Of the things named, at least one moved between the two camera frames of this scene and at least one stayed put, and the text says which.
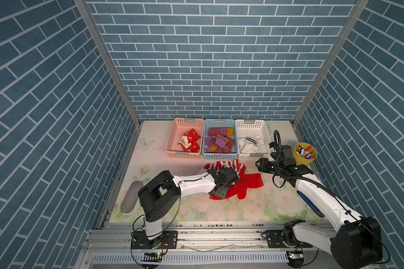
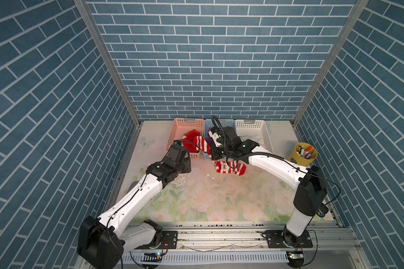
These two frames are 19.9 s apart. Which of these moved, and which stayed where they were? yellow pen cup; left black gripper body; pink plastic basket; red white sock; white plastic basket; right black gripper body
Moved: right black gripper body; red white sock; left black gripper body
Stayed: white plastic basket; yellow pen cup; pink plastic basket
